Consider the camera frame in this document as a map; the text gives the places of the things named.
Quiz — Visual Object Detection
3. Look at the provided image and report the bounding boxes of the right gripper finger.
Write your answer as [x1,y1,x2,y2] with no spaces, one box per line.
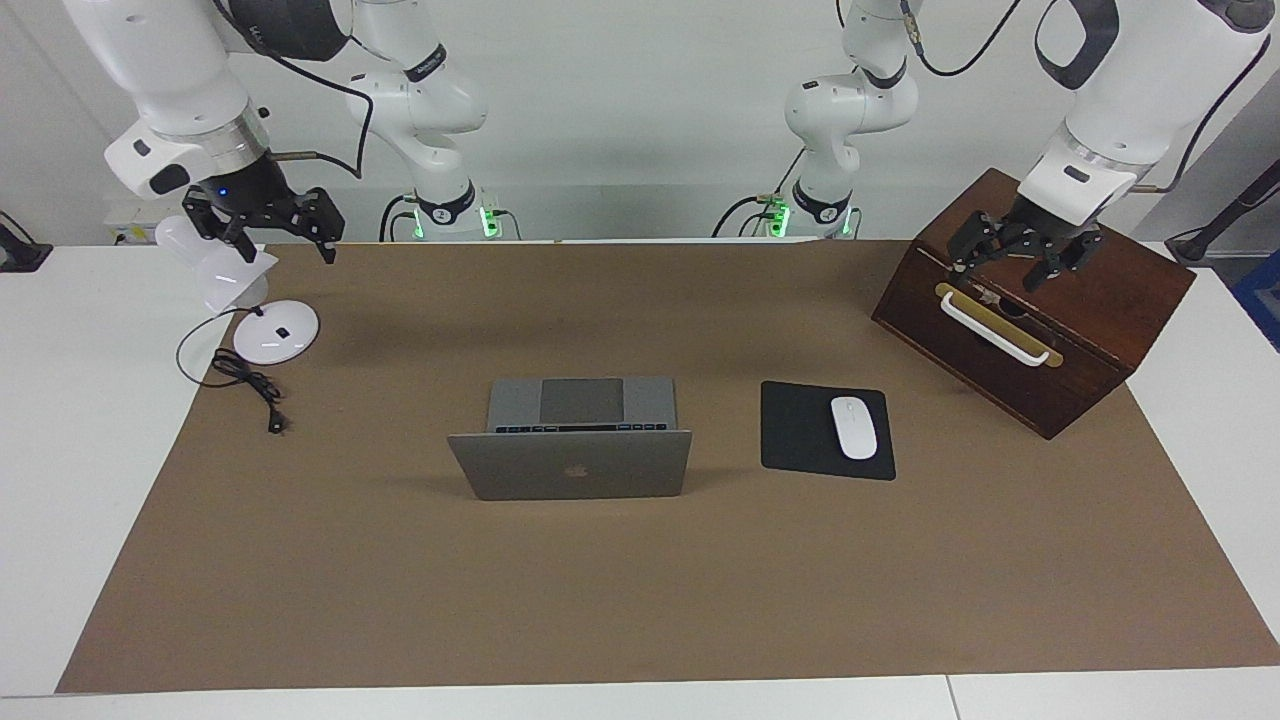
[298,187,346,266]
[205,215,258,265]

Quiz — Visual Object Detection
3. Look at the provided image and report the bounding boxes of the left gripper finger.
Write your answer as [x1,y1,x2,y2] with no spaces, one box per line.
[948,212,1001,291]
[1022,235,1093,293]

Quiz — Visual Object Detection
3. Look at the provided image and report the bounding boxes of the silver laptop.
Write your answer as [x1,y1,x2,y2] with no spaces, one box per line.
[446,377,694,502]

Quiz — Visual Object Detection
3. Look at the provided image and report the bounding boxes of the dark brown wooden box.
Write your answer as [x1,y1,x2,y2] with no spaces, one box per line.
[871,167,1197,441]

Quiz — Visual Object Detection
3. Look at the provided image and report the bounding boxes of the white desk lamp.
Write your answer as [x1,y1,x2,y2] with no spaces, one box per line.
[154,215,321,365]

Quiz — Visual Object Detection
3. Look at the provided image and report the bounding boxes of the black stand leg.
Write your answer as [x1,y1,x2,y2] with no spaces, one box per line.
[1165,158,1280,266]

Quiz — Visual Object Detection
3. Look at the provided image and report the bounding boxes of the blue crate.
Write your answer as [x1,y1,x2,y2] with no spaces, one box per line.
[1232,250,1280,353]

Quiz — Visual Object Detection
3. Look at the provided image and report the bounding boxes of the white computer mouse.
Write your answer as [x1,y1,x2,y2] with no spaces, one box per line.
[831,396,879,461]

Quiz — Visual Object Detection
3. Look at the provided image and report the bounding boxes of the black clamp base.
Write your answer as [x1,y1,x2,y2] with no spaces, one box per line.
[0,210,53,273]

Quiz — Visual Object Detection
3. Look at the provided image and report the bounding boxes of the black mouse pad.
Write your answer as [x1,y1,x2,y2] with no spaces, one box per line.
[760,380,897,482]

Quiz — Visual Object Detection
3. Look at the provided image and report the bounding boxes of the brown table mat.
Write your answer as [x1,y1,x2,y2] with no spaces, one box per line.
[55,238,1280,695]

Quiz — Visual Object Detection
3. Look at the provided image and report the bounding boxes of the white box handle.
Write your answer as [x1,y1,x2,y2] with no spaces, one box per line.
[940,290,1053,368]

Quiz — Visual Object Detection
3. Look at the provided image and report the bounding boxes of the white wall power strip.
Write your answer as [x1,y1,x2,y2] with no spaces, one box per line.
[103,195,201,246]

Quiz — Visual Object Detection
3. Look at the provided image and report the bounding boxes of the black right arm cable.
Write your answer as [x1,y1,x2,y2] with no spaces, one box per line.
[210,0,376,181]

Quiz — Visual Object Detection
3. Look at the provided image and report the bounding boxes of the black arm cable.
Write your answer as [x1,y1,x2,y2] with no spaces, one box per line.
[900,0,1026,79]
[210,0,376,181]

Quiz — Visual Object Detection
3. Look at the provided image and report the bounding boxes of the black lamp power cable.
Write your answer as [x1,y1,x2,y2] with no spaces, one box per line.
[176,306,287,435]

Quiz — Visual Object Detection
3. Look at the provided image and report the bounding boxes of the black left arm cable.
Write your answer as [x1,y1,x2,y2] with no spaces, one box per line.
[900,0,1026,79]

